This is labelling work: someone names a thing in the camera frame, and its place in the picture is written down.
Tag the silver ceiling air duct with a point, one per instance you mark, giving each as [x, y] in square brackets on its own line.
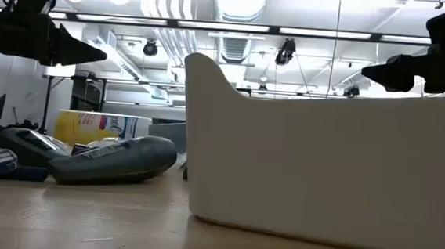
[241, 2]

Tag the white plastic bin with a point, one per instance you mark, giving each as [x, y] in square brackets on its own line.
[322, 163]

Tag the black horizontal rig bar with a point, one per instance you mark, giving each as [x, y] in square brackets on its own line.
[221, 26]

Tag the black-legged background table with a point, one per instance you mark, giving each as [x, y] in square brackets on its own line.
[47, 100]

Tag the black background monitor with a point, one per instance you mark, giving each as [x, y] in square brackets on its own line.
[0, 107]

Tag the yellow disinfecting wipes canister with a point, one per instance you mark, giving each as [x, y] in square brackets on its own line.
[89, 125]

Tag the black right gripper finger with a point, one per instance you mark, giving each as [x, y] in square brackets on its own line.
[399, 72]

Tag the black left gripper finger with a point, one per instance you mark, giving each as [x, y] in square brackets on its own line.
[78, 51]

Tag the clear plastic bag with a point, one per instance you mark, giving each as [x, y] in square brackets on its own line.
[168, 134]

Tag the black hanging camera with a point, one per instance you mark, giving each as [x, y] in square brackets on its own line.
[150, 48]
[286, 50]

